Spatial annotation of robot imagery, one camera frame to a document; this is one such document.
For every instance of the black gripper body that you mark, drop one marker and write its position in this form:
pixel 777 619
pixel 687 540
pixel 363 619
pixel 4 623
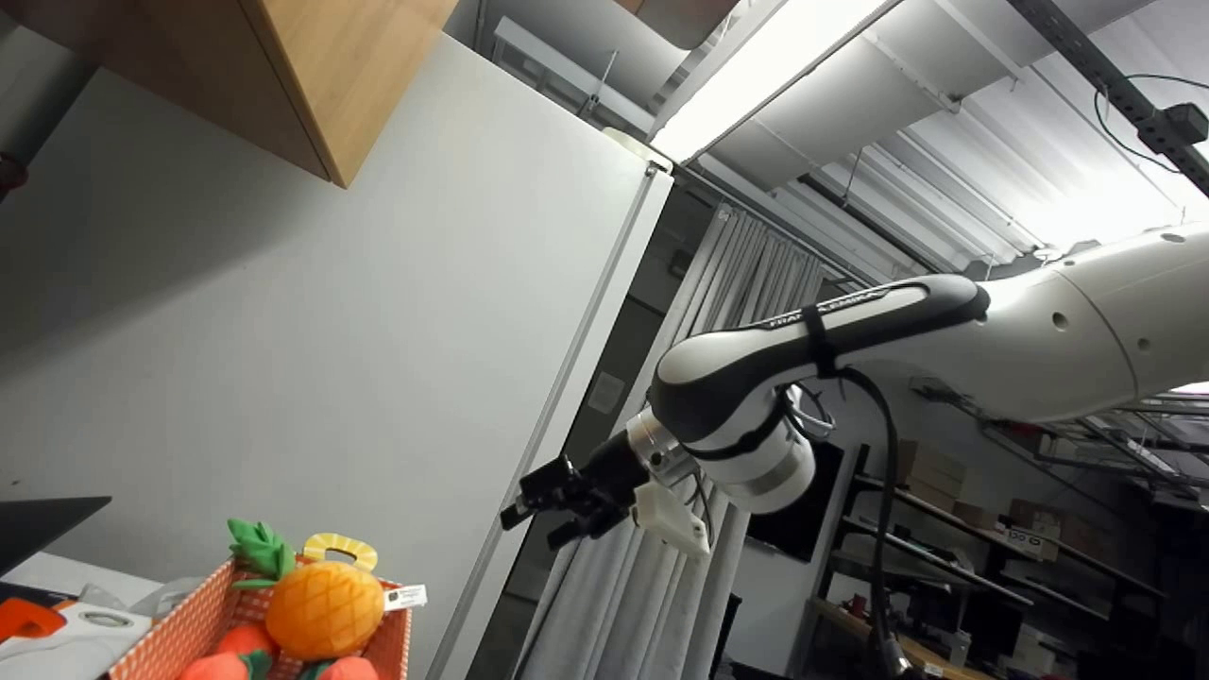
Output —
pixel 610 476

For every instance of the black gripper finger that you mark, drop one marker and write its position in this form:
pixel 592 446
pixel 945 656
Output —
pixel 534 491
pixel 582 521

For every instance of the white black Franka robot arm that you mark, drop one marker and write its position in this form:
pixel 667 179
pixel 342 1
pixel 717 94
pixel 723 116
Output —
pixel 1072 329

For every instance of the grey pleated curtain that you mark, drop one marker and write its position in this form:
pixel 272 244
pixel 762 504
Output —
pixel 629 606

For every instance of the white paper tag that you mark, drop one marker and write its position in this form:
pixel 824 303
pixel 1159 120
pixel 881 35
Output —
pixel 405 599

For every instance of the black monitor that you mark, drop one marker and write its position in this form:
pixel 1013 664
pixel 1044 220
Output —
pixel 818 521

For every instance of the orange pineapple plush toy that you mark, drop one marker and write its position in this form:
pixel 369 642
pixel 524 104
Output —
pixel 323 612

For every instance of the orange carrot plush toy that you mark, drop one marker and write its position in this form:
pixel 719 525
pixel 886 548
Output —
pixel 212 666
pixel 349 669
pixel 248 638

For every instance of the orange woven basket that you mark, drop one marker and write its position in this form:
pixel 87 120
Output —
pixel 175 637

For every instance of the dark metal storage shelf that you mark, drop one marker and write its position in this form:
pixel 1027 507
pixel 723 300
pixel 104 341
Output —
pixel 995 554

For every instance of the long ceiling light strip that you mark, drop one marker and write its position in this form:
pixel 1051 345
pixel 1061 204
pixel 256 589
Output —
pixel 759 78

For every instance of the white plastic container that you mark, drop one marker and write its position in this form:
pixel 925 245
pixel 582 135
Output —
pixel 87 637

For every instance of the orange plastic object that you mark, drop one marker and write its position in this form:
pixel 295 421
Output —
pixel 26 616

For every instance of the black overhead beam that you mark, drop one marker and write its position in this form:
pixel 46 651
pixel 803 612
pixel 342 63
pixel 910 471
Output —
pixel 1109 78

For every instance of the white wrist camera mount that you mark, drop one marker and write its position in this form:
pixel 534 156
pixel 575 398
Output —
pixel 674 515

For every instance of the grey metal partition post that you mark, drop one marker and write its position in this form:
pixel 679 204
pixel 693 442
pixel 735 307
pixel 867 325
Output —
pixel 570 378

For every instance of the wooden wall cabinet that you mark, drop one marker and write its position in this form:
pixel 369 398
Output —
pixel 342 78

